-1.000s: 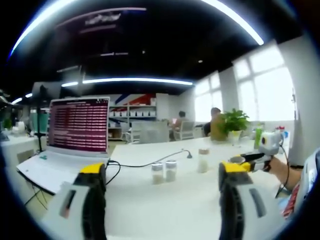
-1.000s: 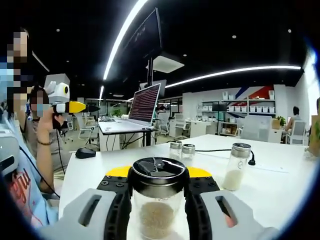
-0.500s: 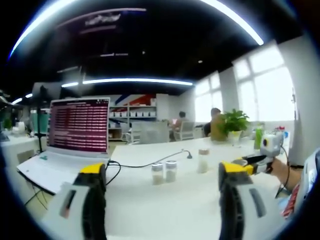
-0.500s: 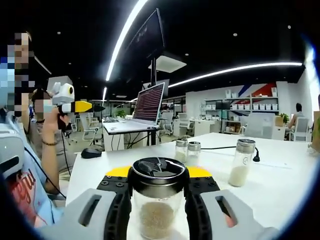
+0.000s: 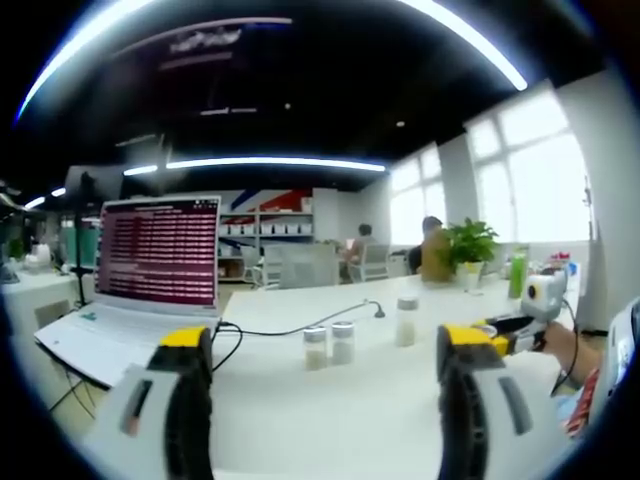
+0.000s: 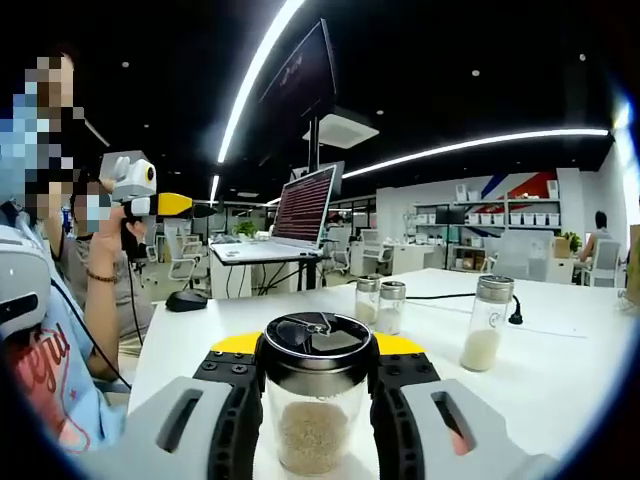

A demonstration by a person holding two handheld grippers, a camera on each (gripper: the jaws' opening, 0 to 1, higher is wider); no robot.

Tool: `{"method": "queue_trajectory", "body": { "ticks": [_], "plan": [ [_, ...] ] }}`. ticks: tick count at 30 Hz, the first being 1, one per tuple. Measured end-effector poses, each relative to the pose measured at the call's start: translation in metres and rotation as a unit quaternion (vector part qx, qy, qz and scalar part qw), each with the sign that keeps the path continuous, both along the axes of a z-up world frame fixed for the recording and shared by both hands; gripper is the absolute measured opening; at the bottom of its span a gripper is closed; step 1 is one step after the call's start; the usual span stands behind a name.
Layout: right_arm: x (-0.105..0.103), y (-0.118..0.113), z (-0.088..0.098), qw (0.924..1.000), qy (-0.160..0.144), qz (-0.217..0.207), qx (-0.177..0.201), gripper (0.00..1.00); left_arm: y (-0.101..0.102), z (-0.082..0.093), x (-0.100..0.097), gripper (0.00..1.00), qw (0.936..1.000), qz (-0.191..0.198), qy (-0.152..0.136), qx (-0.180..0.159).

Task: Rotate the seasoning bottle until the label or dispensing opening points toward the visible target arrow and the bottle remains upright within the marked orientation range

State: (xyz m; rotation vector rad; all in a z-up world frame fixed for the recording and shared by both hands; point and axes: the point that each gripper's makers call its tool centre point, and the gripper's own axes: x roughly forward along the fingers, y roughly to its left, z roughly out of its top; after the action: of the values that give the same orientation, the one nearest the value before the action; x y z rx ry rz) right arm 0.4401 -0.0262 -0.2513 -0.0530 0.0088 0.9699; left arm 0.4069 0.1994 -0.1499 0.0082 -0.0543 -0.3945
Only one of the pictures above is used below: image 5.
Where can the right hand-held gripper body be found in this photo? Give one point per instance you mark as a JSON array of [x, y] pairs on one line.
[[542, 295]]

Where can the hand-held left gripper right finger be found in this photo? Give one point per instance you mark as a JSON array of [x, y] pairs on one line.
[[465, 390]]

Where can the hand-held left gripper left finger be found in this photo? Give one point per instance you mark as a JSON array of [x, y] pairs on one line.
[[185, 390]]

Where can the tall pale-filled seasoning bottle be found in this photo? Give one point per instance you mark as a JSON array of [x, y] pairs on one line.
[[407, 322]]

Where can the green drink bottle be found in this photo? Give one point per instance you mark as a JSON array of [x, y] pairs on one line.
[[517, 275]]

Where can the person's right hand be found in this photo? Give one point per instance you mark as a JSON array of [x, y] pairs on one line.
[[560, 345]]

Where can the green potted plant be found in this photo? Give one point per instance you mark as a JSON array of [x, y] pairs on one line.
[[470, 240]]

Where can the white chest-worn device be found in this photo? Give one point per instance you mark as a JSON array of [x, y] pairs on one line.
[[625, 345]]

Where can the brown paper bag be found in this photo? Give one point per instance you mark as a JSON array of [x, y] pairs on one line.
[[435, 255]]

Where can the large bright window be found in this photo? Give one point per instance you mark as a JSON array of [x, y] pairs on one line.
[[535, 180], [415, 200]]

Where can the white laptop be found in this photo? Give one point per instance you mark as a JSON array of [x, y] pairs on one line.
[[155, 250]]

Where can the white office chair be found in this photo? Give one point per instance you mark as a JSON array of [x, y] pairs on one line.
[[375, 262]]

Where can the grey mesh office chair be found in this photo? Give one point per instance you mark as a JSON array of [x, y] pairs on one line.
[[307, 267]]

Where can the white storage shelf unit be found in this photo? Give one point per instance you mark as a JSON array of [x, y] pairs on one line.
[[270, 235]]

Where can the teal partition panel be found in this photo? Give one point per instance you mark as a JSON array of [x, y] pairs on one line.
[[80, 242]]

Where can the black monitor on pole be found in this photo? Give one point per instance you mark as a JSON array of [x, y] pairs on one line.
[[100, 185]]

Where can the straight ceiling light strip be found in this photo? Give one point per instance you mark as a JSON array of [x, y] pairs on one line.
[[275, 162]]

